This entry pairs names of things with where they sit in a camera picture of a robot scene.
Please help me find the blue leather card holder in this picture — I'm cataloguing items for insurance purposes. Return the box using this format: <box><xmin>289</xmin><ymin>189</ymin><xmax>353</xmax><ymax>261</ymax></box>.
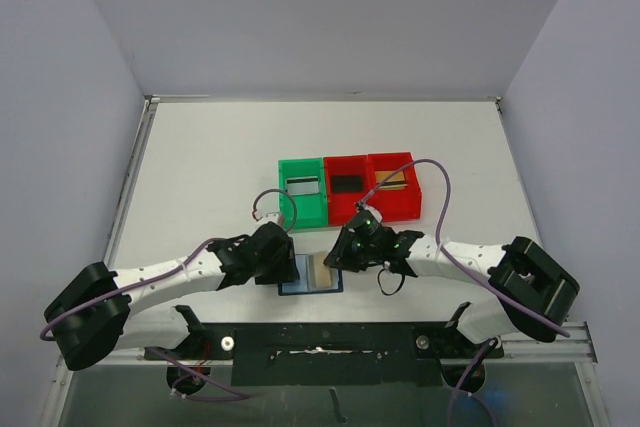
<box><xmin>278</xmin><ymin>252</ymin><xmax>344</xmax><ymax>296</ymax></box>

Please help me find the gold VIP card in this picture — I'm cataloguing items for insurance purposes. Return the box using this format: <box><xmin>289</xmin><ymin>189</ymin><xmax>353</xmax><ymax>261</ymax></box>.
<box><xmin>375</xmin><ymin>171</ymin><xmax>408</xmax><ymax>190</ymax></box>

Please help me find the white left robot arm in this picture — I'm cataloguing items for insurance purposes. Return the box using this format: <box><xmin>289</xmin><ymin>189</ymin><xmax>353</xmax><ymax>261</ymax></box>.
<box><xmin>39</xmin><ymin>221</ymin><xmax>299</xmax><ymax>371</ymax></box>

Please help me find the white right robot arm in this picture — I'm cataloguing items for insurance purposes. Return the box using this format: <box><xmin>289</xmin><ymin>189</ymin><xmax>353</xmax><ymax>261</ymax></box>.
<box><xmin>324</xmin><ymin>210</ymin><xmax>580</xmax><ymax>356</ymax></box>

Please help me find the gold striped card in sleeve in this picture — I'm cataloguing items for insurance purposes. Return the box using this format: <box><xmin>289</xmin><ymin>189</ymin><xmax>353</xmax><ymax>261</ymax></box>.
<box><xmin>311</xmin><ymin>253</ymin><xmax>334</xmax><ymax>291</ymax></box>

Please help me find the black card in red bin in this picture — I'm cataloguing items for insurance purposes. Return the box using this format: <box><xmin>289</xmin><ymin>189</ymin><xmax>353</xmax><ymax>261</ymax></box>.
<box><xmin>330</xmin><ymin>175</ymin><xmax>364</xmax><ymax>194</ymax></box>

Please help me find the silver card in green bin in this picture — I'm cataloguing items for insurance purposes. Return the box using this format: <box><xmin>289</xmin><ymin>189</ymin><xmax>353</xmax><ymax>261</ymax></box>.
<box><xmin>285</xmin><ymin>176</ymin><xmax>320</xmax><ymax>196</ymax></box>

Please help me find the red plastic bin middle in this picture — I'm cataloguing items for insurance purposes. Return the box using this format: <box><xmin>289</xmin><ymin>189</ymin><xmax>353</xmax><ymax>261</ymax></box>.
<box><xmin>324</xmin><ymin>155</ymin><xmax>372</xmax><ymax>226</ymax></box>

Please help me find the red plastic bin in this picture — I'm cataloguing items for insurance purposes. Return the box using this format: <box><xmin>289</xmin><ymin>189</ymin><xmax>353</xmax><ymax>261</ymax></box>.
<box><xmin>324</xmin><ymin>155</ymin><xmax>372</xmax><ymax>226</ymax></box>
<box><xmin>366</xmin><ymin>152</ymin><xmax>422</xmax><ymax>222</ymax></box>

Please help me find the red plastic bin right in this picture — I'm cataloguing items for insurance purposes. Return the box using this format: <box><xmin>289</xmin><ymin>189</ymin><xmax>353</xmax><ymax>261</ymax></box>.
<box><xmin>366</xmin><ymin>152</ymin><xmax>422</xmax><ymax>222</ymax></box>

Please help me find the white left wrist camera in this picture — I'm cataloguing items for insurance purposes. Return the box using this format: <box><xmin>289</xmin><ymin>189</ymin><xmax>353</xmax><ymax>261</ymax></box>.
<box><xmin>253</xmin><ymin>210</ymin><xmax>285</xmax><ymax>228</ymax></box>

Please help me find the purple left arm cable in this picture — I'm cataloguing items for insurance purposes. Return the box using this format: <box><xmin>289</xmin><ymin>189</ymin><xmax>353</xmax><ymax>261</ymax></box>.
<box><xmin>38</xmin><ymin>188</ymin><xmax>301</xmax><ymax>403</ymax></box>

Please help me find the aluminium rail right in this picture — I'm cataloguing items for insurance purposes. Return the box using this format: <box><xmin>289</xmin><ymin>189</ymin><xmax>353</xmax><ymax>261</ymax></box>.
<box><xmin>502</xmin><ymin>322</ymin><xmax>597</xmax><ymax>363</ymax></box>

